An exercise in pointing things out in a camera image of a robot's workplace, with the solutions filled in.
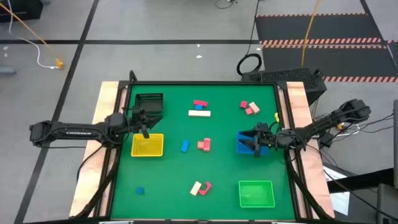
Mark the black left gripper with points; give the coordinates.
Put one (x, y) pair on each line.
(139, 116)

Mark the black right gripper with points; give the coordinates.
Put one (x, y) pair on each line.
(264, 138)

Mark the blue plastic basket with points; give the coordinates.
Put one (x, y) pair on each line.
(244, 151)

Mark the yellow plastic basket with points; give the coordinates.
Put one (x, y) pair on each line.
(147, 146)

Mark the short natural wood block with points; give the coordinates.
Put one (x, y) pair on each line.
(195, 188)
(254, 107)

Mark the blue rectangular block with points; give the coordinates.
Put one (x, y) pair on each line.
(184, 146)

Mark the red rectangular block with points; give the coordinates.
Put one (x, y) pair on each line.
(207, 144)

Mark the long natural wood block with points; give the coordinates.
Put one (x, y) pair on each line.
(199, 113)

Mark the blue cube block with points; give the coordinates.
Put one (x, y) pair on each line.
(139, 190)

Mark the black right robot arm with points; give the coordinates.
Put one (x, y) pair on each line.
(326, 123)

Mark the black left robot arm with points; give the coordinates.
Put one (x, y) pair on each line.
(77, 130)

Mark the black plastic basket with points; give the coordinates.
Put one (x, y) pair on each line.
(152, 99)

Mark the small yellow block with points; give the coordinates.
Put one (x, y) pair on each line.
(276, 117)

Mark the small blue block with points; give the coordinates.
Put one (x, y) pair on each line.
(198, 107)

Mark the long red block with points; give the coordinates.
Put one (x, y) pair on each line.
(200, 103)

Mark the green table mat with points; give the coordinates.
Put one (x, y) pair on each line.
(174, 168)

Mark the green plastic basket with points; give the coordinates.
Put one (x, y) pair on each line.
(256, 194)

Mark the red arch block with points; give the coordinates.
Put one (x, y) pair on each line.
(208, 187)

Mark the black perforated computer case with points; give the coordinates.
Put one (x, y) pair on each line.
(286, 76)

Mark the black power adapter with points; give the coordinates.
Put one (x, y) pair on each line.
(326, 139)

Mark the orange connector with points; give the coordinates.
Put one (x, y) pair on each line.
(340, 126)

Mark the white paper sheet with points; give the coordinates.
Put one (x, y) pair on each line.
(340, 202)

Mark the black floor mat striped edge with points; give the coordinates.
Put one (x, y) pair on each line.
(317, 28)
(326, 59)

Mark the black beam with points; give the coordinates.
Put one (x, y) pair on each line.
(360, 180)

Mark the dark grey box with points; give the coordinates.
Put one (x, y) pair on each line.
(387, 202)

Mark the grey flat object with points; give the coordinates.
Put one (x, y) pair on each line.
(7, 70)

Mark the black box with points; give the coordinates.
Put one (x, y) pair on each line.
(18, 9)

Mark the black aluminium table frame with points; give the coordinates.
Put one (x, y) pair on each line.
(202, 82)

